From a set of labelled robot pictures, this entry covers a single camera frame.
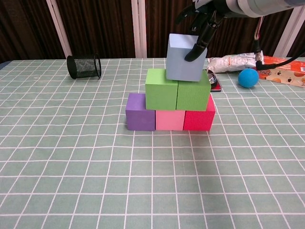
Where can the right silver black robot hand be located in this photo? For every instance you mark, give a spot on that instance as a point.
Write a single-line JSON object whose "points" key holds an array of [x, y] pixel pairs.
{"points": [[207, 16]]}

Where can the light blue foam cube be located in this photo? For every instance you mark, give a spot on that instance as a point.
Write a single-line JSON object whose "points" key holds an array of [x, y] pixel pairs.
{"points": [[181, 66]]}

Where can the green foam cube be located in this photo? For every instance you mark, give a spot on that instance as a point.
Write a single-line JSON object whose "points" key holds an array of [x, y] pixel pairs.
{"points": [[160, 95], [193, 95]]}

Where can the magenta foam cube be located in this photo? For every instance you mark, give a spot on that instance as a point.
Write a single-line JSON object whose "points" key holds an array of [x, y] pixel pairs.
{"points": [[197, 120]]}

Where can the purple foam cube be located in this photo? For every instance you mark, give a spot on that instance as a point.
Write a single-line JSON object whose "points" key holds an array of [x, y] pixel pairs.
{"points": [[139, 119]]}

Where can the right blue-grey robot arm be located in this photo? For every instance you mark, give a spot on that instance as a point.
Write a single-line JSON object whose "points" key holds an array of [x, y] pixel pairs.
{"points": [[262, 7]]}

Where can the white snack bag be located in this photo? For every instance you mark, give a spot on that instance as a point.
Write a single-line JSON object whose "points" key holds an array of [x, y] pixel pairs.
{"points": [[233, 63]]}

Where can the silver call bell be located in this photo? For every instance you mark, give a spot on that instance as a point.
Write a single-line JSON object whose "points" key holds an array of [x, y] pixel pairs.
{"points": [[212, 77]]}

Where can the red flat case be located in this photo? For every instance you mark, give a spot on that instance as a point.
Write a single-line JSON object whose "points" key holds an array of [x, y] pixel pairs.
{"points": [[215, 88]]}

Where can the blue ball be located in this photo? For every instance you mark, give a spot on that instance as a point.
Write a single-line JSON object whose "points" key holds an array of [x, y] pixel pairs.
{"points": [[248, 78]]}

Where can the orange cardboard box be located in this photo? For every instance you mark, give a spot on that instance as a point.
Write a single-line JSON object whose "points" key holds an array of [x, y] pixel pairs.
{"points": [[283, 71]]}

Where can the light pink foam cube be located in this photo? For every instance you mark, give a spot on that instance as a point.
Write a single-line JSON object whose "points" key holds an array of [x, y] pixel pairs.
{"points": [[169, 120]]}

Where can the black mesh pen holder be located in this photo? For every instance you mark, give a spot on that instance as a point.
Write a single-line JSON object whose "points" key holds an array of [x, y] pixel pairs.
{"points": [[84, 66]]}

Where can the green checked tablecloth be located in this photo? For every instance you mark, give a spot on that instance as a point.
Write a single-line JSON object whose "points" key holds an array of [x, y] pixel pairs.
{"points": [[152, 179]]}

